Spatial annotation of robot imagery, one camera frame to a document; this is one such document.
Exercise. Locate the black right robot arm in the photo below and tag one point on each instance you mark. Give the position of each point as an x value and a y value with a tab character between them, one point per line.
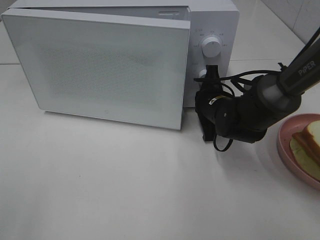
243	106

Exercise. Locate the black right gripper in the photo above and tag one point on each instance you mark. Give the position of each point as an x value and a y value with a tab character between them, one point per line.
208	105

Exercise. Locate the lower white timer knob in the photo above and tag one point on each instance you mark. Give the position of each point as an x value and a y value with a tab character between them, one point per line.
202	75

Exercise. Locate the upper white power knob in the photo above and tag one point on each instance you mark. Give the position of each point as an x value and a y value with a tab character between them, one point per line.
211	46

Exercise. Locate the white microwave oven body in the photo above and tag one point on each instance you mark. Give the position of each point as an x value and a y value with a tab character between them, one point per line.
207	18

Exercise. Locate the sandwich with bread and lettuce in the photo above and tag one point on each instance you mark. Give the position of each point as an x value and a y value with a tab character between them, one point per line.
305	147

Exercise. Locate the pink round plate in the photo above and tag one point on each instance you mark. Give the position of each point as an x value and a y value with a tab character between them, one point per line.
290	126

